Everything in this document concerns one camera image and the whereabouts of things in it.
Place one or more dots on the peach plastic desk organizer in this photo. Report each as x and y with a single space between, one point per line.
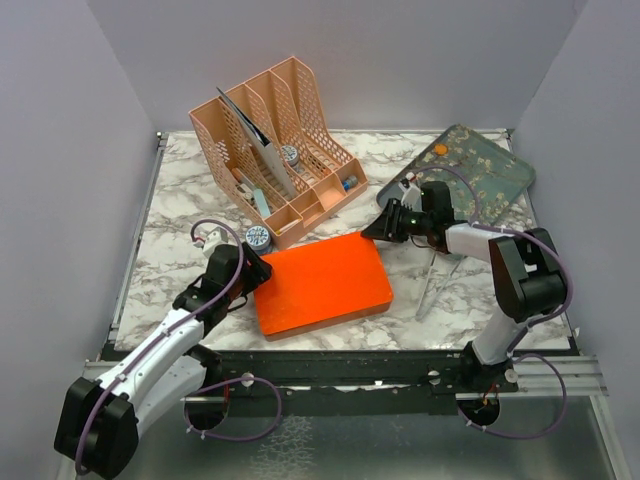
284 102

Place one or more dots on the grey folder booklet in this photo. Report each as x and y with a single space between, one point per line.
263 145

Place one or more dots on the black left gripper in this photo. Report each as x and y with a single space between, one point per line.
258 270

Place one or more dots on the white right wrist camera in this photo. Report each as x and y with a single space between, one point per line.
411 192

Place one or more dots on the orange tin lid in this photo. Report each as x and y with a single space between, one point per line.
320 284

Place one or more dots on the steel serving tongs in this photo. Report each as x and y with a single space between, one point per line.
439 271

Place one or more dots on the floral teal serving tray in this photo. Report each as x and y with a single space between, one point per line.
484 178

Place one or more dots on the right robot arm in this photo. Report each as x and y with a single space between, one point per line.
530 283

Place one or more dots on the light blue eraser case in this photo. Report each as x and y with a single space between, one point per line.
261 203

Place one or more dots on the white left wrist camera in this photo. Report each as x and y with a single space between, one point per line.
208 244

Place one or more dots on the blue white lidded jar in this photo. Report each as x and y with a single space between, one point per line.
291 156

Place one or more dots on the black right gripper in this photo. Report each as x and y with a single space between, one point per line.
386 227

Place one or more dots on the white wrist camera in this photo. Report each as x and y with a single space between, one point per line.
208 244
411 192

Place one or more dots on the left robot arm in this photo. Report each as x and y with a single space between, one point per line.
135 380

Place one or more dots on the orange cookie tin box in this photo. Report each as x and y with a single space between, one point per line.
340 325

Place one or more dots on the blue splash lidded jar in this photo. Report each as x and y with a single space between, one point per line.
258 239

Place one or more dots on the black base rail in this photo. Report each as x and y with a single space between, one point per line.
261 398

